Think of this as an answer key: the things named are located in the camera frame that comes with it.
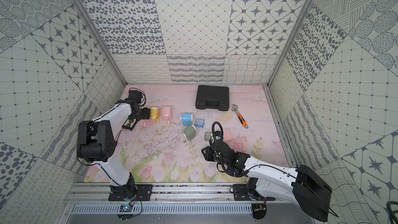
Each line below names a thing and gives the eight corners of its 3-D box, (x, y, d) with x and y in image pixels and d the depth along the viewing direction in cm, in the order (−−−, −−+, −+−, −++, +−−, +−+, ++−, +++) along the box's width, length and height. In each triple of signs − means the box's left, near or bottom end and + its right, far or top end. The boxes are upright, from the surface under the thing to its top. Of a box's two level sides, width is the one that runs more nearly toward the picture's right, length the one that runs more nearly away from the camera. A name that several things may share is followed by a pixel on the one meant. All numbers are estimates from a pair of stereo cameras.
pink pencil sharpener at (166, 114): (162, 123, 100) (160, 117, 95) (165, 111, 106) (163, 106, 101) (170, 123, 100) (168, 118, 95) (172, 111, 106) (171, 106, 101)
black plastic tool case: (195, 110, 107) (195, 105, 103) (196, 89, 120) (196, 84, 116) (229, 110, 107) (230, 105, 103) (227, 90, 120) (228, 84, 116)
